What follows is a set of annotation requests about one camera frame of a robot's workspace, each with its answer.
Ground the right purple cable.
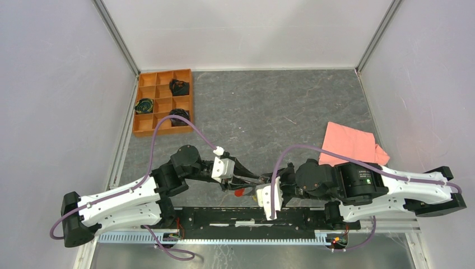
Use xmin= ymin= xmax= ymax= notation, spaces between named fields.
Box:
xmin=269 ymin=145 xmax=463 ymax=252

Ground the black rolled item bottom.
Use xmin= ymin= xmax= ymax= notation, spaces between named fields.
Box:
xmin=169 ymin=108 xmax=190 ymax=127

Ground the white slotted cable duct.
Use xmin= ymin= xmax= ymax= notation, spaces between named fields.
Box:
xmin=97 ymin=231 xmax=335 ymax=247

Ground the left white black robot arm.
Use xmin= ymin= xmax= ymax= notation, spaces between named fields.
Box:
xmin=60 ymin=145 xmax=259 ymax=248

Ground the pink folded cloth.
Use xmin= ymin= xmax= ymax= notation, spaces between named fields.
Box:
xmin=322 ymin=122 xmax=390 ymax=165

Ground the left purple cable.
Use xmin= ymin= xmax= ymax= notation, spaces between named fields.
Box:
xmin=49 ymin=115 xmax=223 ymax=261

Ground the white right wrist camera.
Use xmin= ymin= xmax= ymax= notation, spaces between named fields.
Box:
xmin=255 ymin=180 xmax=283 ymax=221

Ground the orange compartment tray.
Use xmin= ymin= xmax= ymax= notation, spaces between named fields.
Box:
xmin=132 ymin=69 xmax=194 ymax=137

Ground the steel key holder red handle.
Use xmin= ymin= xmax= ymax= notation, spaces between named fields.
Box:
xmin=230 ymin=183 xmax=262 ymax=202

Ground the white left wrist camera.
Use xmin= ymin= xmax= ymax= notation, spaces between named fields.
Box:
xmin=211 ymin=146 xmax=234 ymax=183

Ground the purple cable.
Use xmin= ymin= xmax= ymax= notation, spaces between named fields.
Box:
xmin=269 ymin=145 xmax=463 ymax=252
xmin=49 ymin=115 xmax=223 ymax=261

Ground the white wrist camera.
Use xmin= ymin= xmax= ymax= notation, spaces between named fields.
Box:
xmin=211 ymin=146 xmax=234 ymax=183
xmin=255 ymin=180 xmax=283 ymax=221

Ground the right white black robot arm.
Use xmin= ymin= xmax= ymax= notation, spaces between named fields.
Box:
xmin=255 ymin=159 xmax=467 ymax=229

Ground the black rolled item top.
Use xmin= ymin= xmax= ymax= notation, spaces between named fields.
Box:
xmin=169 ymin=79 xmax=190 ymax=96

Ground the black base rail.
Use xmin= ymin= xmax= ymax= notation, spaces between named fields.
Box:
xmin=151 ymin=207 xmax=361 ymax=240

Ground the green black rolled item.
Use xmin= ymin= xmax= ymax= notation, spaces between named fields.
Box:
xmin=134 ymin=98 xmax=154 ymax=115

